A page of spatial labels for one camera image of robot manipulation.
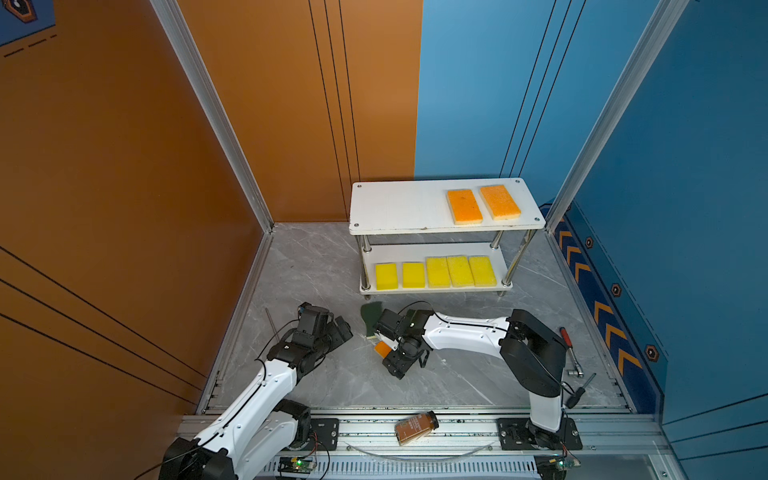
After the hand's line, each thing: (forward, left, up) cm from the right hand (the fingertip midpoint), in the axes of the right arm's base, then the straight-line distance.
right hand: (397, 362), depth 85 cm
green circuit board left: (-24, +25, -1) cm, 34 cm away
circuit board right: (-24, -37, -2) cm, 44 cm away
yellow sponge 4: (+27, -28, +7) cm, 40 cm away
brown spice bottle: (-17, -4, +4) cm, 18 cm away
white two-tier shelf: (+49, -17, +1) cm, 52 cm away
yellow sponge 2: (+26, -14, +8) cm, 30 cm away
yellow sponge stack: (+25, -5, +9) cm, 27 cm away
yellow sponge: (+24, +4, +9) cm, 26 cm away
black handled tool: (-11, -46, 0) cm, 47 cm away
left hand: (+7, +16, +6) cm, 19 cm away
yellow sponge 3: (+27, -21, +8) cm, 35 cm away
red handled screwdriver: (-3, -50, +1) cm, 50 cm away
